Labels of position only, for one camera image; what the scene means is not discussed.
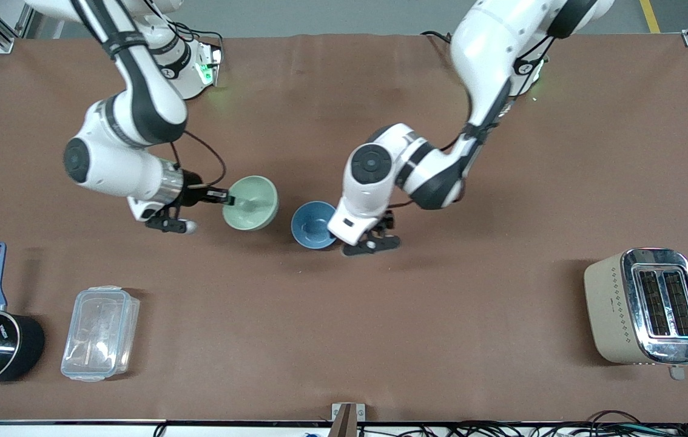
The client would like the light green bowl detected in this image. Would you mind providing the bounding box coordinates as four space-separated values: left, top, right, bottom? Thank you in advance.
221 175 280 232

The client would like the blue bowl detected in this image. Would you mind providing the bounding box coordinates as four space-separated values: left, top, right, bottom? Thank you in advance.
291 201 340 250

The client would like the brown table cover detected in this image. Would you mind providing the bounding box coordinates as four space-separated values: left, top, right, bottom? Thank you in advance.
0 33 688 424

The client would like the clear plastic food container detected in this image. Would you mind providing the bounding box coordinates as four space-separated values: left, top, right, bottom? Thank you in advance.
60 285 141 383

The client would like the beige chrome toaster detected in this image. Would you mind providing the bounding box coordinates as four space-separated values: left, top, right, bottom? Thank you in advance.
584 247 688 381

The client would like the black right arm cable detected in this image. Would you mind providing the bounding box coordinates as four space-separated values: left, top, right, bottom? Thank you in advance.
168 129 228 189

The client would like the black base cable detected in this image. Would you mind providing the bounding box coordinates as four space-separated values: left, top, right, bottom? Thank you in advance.
173 22 224 55
420 30 457 48

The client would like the metal mount bracket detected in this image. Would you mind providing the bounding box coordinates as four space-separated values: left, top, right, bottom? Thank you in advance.
329 402 366 437

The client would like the black saucepan blue handle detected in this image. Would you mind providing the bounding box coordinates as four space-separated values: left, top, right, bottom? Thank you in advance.
0 242 46 387

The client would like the black looped cable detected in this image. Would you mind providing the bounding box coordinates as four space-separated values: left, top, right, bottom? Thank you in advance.
587 410 645 429

